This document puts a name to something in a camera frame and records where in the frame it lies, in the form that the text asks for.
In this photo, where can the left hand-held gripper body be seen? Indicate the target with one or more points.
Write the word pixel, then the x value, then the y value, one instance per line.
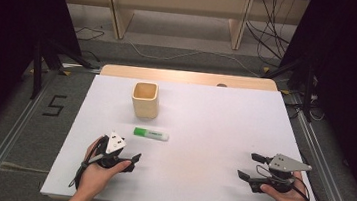
pixel 115 144

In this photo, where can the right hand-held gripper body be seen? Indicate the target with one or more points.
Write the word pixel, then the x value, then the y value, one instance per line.
pixel 281 173

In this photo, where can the green and white highlighter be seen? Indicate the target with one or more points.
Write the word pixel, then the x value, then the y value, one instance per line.
pixel 149 133

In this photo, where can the square light wooden cup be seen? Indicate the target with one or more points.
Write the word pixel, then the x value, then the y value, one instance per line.
pixel 145 106

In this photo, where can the person's left hand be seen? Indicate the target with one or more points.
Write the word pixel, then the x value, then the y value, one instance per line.
pixel 98 176

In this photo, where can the white table board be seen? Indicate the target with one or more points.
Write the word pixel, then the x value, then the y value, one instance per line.
pixel 210 130

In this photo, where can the yellow tape marker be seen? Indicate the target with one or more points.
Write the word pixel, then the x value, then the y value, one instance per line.
pixel 266 69
pixel 285 91
pixel 65 73

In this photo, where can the black metal stand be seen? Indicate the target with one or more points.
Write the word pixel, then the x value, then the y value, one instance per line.
pixel 307 90
pixel 38 72

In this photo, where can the light wooden table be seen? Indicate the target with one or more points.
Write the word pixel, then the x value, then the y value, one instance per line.
pixel 182 76

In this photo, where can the dark curtain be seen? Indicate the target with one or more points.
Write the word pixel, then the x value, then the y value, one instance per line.
pixel 8 45
pixel 352 82

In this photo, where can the aluminium floor rail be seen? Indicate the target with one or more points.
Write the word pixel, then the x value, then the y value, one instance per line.
pixel 8 139
pixel 326 176

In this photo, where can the light wooden desk frame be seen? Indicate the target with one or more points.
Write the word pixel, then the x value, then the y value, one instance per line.
pixel 121 14

